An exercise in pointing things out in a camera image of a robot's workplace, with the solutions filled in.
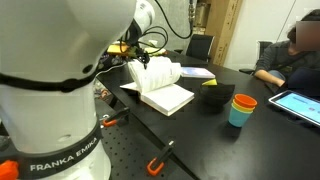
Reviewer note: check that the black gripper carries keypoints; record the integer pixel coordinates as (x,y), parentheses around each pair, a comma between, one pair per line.
(140,54)

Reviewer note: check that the white Intelligent Robotic Systems book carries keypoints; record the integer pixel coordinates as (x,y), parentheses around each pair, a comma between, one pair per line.
(156,84)

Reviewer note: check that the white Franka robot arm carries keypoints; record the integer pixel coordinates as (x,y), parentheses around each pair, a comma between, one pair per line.
(50,51)

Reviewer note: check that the light blue notebook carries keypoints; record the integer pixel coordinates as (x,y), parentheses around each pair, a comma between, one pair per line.
(196,72)

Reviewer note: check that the black office chair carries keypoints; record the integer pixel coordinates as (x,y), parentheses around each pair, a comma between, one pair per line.
(200,46)

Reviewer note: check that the orange black clamp far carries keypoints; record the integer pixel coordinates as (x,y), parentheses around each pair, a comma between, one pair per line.
(110,120)

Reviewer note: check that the orange black clamp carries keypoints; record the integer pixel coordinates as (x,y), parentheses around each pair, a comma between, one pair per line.
(155,166)
(110,120)

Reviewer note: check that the black bowl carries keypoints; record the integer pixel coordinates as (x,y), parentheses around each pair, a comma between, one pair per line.
(216,95)

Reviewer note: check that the orange black clamp near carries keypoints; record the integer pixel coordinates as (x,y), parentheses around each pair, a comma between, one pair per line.
(155,166)

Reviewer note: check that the black perforated breadboard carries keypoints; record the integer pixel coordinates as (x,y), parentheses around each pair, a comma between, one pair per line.
(130,152)

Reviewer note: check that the cardboard box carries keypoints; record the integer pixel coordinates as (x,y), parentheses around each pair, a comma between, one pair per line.
(217,18)

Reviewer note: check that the yellow plastic cup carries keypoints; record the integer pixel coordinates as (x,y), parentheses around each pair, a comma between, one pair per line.
(241,108)

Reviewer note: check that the orange plastic cup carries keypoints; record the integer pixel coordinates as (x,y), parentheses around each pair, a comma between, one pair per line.
(245,100)

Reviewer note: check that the blue plastic cup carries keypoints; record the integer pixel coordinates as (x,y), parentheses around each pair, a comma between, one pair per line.
(237,117)

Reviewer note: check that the seated person in grey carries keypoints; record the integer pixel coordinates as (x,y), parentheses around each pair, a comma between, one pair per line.
(301,50)

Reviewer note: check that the tablet with blue screen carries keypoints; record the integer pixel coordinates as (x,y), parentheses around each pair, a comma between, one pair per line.
(299,105)

